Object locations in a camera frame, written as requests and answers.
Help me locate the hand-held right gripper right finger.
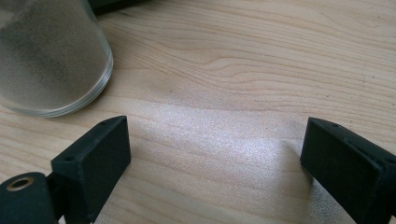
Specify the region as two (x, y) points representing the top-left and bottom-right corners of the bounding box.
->
(300, 117), (396, 224)

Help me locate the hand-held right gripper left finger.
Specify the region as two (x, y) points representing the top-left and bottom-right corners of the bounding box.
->
(46, 115), (132, 224)

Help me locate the glass jar with silver lid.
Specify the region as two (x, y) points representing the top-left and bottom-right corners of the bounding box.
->
(0, 0), (114, 119)

